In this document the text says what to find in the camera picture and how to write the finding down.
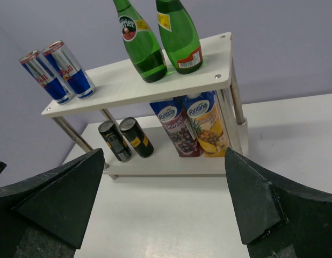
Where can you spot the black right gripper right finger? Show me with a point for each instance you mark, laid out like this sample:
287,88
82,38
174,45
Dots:
276,216

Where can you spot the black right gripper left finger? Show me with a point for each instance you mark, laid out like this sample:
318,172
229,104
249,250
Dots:
47,215

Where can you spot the blue silver can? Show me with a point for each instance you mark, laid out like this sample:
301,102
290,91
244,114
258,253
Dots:
64,62
46,76

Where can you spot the black can front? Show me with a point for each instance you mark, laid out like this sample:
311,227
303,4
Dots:
111,135

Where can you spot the black can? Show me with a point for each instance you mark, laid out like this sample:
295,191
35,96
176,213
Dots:
111,135
135,135

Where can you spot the green glass bottle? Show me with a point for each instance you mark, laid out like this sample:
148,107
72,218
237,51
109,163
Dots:
140,42
179,36

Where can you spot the white two-tier shelf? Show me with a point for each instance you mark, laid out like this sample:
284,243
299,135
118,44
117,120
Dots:
118,84

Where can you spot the yellow pineapple juice carton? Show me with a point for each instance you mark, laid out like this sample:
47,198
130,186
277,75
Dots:
206,119

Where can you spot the purple grape juice carton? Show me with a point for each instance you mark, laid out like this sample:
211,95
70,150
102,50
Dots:
175,122

